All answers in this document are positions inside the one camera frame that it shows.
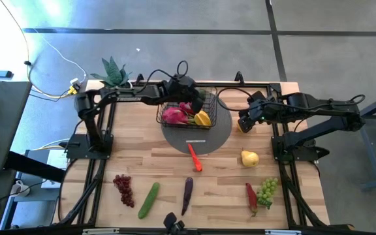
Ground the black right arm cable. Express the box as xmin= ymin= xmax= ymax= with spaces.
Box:
xmin=216 ymin=86 xmax=254 ymax=114

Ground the black side table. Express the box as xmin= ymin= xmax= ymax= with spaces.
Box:
xmin=0 ymin=81 xmax=67 ymax=183

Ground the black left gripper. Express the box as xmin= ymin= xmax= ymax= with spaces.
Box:
xmin=166 ymin=74 xmax=205 ymax=114

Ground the dark red chili pepper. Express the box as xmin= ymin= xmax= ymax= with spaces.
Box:
xmin=245 ymin=182 xmax=259 ymax=218

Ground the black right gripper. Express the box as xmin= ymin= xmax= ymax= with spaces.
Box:
xmin=240 ymin=91 xmax=275 ymax=133

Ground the round grey woven placemat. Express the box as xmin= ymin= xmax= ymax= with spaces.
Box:
xmin=161 ymin=94 xmax=233 ymax=155

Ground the red grape bunch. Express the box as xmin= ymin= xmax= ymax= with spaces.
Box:
xmin=112 ymin=174 xmax=135 ymax=209

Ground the green plant in white pot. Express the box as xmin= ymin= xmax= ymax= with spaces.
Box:
xmin=89 ymin=55 xmax=136 ymax=89

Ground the black wire basket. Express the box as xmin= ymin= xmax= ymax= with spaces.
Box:
xmin=156 ymin=86 xmax=218 ymax=131

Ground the black metal table frame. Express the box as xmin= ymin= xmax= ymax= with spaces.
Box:
xmin=52 ymin=80 xmax=355 ymax=235

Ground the green grape bunch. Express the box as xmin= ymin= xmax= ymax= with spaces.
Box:
xmin=257 ymin=177 xmax=279 ymax=210

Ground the white and yellow power strip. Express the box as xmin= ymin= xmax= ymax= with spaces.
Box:
xmin=69 ymin=77 xmax=81 ymax=95

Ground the small pink dragon fruit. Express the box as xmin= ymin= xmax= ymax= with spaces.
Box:
xmin=178 ymin=101 xmax=196 ymax=116

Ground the large pink dragon fruit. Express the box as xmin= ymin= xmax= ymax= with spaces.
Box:
xmin=161 ymin=107 xmax=191 ymax=125

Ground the white box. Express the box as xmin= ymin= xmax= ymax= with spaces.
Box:
xmin=46 ymin=149 xmax=70 ymax=189

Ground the yellow pear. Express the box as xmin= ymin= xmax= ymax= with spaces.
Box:
xmin=241 ymin=149 xmax=260 ymax=168

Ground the orange carrot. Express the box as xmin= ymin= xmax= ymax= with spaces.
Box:
xmin=187 ymin=143 xmax=204 ymax=173

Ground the purple eggplant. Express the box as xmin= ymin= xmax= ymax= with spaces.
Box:
xmin=181 ymin=176 xmax=195 ymax=217

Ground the green cucumber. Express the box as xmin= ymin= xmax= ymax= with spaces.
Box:
xmin=137 ymin=181 xmax=161 ymax=220

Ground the white mug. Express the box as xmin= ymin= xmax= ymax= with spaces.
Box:
xmin=10 ymin=180 xmax=31 ymax=198

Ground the yellow starfruit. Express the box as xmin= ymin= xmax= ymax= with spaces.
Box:
xmin=193 ymin=110 xmax=212 ymax=127

